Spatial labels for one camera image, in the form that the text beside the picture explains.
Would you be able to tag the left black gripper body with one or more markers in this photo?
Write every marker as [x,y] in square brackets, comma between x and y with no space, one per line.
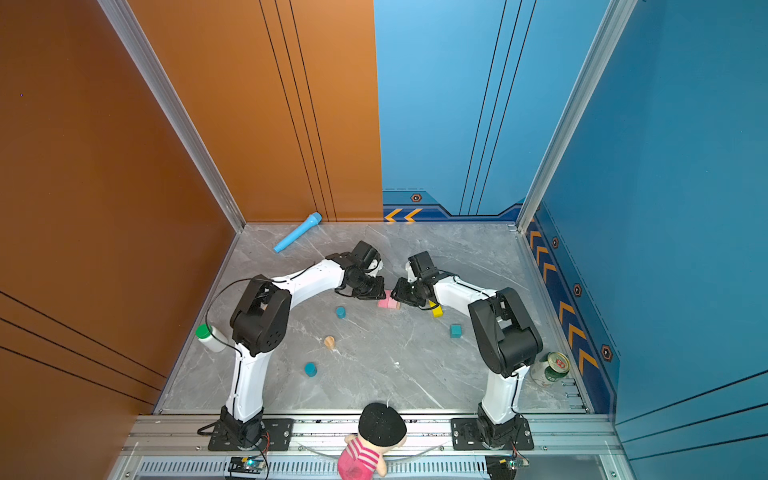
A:
[369,288]

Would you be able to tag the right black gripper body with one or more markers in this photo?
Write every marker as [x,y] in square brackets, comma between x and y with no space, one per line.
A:
[410,293]

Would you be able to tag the dark pink wood block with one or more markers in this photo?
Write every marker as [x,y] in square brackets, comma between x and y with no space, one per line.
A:
[389,302]

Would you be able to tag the large teal cylinder block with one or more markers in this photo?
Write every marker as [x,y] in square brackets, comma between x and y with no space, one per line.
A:
[311,369]

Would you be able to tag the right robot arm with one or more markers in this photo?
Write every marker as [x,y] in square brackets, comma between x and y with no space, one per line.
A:
[506,336]

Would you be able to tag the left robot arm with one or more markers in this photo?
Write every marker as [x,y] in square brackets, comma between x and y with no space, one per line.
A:
[259,325]

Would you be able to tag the teal cube block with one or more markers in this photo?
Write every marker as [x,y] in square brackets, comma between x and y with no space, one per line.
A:
[455,331]

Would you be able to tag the blue toy microphone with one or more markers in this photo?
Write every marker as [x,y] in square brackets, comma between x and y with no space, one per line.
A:
[310,222]

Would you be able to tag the doll with black hat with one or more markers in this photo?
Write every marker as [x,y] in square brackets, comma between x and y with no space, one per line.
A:
[381,429]

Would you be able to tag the green beverage can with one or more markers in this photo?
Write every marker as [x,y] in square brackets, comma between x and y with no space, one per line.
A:
[551,368]

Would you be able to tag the green cap white bottle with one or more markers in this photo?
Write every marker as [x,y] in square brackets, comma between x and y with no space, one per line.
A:
[211,338]

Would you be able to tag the right small circuit board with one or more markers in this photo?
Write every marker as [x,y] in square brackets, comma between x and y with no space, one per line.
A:
[516,463]

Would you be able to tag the green circuit board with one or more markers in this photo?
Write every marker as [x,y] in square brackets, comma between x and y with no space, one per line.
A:
[247,467]

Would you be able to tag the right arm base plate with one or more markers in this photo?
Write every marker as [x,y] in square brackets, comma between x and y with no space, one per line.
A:
[480,434]

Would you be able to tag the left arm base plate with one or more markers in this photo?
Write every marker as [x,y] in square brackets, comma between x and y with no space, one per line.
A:
[276,434]

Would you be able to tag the aluminium front rail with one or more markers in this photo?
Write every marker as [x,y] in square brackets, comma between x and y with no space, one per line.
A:
[566,447]

